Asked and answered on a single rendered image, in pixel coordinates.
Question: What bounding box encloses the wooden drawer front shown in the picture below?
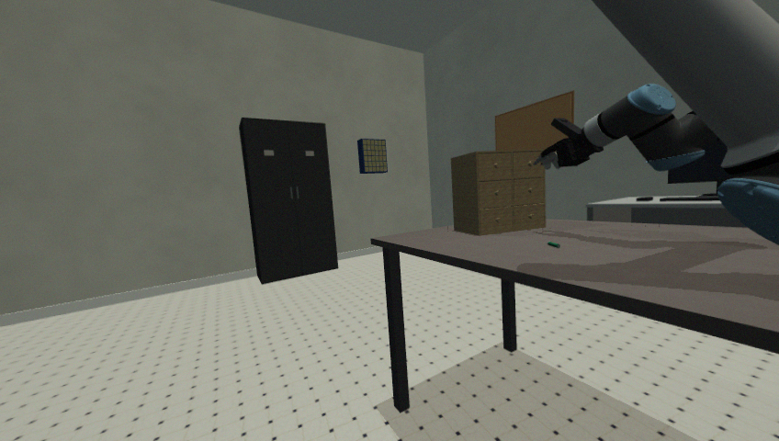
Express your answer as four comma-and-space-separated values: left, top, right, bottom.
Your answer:
478, 153, 512, 179
514, 203, 545, 230
513, 152, 544, 177
479, 180, 512, 207
514, 177, 544, 204
480, 206, 513, 234

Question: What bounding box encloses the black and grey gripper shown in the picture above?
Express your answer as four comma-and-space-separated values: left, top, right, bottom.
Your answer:
533, 129, 604, 169

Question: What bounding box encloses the wooden chest of drawers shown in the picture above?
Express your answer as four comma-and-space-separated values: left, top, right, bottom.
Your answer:
451, 149, 546, 236

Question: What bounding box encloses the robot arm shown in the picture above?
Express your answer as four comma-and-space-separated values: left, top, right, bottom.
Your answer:
584, 0, 779, 245

